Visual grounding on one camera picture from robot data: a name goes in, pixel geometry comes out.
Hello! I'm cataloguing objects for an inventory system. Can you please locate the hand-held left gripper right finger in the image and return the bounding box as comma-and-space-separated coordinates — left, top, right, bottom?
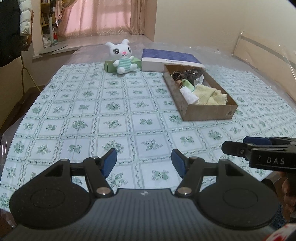
171, 149, 248, 198

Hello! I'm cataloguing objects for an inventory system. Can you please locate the green microfiber cloth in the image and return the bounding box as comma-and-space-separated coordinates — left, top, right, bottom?
181, 79, 195, 90

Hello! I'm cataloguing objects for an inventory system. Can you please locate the wooden bookshelf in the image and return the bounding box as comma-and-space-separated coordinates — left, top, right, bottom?
40, 0, 58, 27

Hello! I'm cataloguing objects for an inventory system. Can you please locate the yellow terry towel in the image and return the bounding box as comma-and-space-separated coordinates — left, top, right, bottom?
193, 84, 228, 106

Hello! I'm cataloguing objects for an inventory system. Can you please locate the white bunny plush toy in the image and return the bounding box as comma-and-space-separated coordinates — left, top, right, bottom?
105, 39, 138, 75

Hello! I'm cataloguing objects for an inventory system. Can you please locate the plastic wrapped wooden headboard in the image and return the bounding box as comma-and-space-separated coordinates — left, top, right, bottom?
231, 30, 296, 100

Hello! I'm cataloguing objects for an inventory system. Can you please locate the brown cardboard box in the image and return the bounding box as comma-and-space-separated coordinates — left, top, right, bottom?
163, 64, 238, 121

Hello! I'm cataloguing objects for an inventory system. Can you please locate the gold clothes rack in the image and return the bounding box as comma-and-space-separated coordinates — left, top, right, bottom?
20, 50, 41, 93

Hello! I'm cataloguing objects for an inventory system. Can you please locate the covered standing fan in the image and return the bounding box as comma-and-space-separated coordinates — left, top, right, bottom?
39, 0, 77, 55

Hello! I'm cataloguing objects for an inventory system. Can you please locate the green carton box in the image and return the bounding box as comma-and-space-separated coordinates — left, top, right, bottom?
104, 57, 142, 73

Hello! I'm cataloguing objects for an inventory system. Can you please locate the pink curtain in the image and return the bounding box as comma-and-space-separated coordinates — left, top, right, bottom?
57, 0, 159, 39

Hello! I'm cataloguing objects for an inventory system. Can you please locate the purple white flat box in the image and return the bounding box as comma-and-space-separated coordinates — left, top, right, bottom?
141, 48, 206, 72

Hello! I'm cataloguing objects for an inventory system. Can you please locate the white towel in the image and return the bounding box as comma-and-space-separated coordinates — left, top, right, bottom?
180, 86, 200, 105

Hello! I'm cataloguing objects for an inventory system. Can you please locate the white red printed clothing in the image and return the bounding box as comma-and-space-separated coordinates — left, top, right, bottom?
265, 222, 296, 241

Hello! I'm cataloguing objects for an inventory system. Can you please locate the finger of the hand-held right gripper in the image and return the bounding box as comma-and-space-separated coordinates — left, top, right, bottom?
243, 136, 296, 147
221, 141, 255, 161

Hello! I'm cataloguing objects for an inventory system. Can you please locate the white puffer jacket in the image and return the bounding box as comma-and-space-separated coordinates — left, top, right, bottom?
19, 0, 33, 37

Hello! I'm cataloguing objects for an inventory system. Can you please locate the black puffer jacket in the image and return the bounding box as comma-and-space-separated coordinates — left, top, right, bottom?
0, 0, 33, 67

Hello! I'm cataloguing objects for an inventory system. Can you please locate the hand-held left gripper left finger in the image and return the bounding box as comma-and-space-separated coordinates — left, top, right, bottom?
40, 148, 117, 198

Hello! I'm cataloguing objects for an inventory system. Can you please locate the person's right hand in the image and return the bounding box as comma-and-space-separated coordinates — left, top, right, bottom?
280, 171, 296, 221

